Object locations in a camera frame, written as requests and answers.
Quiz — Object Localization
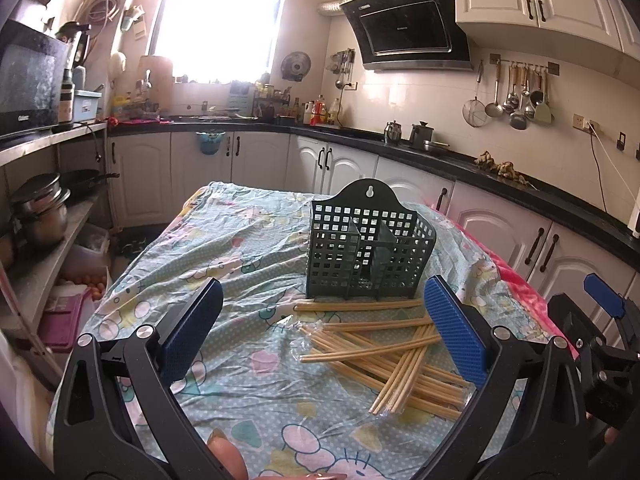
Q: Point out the bamboo chopstick pair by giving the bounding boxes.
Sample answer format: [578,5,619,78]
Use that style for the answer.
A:
[300,327,468,410]
[329,362,461,420]
[369,325,436,415]
[299,335,442,363]
[293,299,423,312]
[322,316,433,333]

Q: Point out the left human hand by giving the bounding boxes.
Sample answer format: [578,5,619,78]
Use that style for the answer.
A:
[207,430,347,480]

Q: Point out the pink fleece blanket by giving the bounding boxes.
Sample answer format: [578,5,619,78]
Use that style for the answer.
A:
[418,205,562,342]

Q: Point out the pink plastic bin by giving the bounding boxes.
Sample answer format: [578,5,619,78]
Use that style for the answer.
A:
[38,284,90,353]

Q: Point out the cartoon print tablecloth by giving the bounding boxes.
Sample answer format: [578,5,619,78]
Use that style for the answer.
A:
[46,180,551,480]

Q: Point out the hanging steel ladle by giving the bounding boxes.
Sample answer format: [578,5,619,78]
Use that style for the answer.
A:
[485,61,503,118]

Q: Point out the stacked steel pots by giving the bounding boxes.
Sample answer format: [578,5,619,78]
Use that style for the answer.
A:
[10,172,70,247]

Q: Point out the black frying pan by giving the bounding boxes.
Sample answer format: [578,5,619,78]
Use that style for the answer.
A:
[60,169,120,200]

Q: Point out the wooden open shelf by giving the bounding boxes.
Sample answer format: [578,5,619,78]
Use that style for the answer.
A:
[0,121,114,391]

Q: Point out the dark steel pot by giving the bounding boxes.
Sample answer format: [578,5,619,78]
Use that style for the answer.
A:
[409,122,434,151]

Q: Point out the dark green utensil basket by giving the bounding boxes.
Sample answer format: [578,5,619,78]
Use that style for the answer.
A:
[306,179,436,299]

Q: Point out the steel kettle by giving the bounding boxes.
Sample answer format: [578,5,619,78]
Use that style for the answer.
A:
[384,120,402,145]

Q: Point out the blue hanging cabinet bin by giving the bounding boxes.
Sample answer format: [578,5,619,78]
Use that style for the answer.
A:
[196,132,226,156]

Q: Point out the white upper cabinets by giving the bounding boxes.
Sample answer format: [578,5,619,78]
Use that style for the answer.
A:
[456,0,639,87]

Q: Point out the blue plastic box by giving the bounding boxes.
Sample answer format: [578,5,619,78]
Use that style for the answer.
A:
[73,90,102,122]

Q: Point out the dark sauce bottle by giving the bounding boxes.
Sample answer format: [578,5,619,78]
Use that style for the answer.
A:
[58,68,75,126]

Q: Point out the black range hood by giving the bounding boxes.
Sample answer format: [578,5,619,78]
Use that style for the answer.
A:
[341,0,473,72]

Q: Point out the black microwave oven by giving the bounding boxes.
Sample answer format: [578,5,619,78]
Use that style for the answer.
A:
[0,20,67,136]

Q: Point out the white power cable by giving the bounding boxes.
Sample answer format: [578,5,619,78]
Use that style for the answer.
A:
[587,121,640,216]

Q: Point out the wall power socket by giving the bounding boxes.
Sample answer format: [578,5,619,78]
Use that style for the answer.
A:
[572,114,600,136]

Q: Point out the hanging wire strainer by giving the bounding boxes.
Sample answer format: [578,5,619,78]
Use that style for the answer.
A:
[462,60,489,128]

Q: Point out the wall fan vent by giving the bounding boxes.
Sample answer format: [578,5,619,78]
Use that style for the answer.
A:
[280,51,311,82]

